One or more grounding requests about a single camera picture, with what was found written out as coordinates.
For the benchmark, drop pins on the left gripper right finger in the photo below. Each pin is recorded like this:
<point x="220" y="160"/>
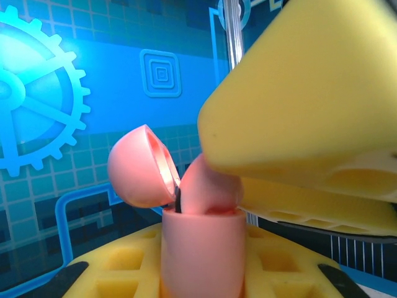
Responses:
<point x="279" y="273"/>

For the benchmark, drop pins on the aluminium frame post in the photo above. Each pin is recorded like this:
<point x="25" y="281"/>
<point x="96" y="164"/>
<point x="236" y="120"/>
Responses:
<point x="235" y="31"/>

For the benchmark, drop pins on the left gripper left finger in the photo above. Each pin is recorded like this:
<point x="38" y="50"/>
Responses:
<point x="124" y="273"/>

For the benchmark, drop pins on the pink earbud charging case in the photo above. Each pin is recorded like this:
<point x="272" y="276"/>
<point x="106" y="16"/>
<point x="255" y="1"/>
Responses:
<point x="201" y="248"/>

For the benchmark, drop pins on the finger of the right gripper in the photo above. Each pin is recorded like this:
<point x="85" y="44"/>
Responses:
<point x="310" y="208"/>
<point x="304" y="93"/>

